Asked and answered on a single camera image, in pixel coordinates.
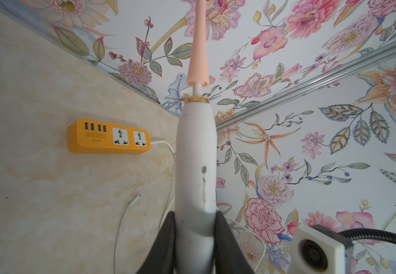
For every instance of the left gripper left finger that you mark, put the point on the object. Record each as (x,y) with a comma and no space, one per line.
(162,255)

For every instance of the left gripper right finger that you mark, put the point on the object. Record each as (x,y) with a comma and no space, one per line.
(228,256)

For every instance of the white pink electric toothbrush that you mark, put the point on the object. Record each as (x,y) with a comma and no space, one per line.
(195,189)

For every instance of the orange power strip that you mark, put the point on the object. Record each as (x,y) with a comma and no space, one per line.
(92,137)

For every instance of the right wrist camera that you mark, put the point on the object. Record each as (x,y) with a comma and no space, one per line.
(319,250)

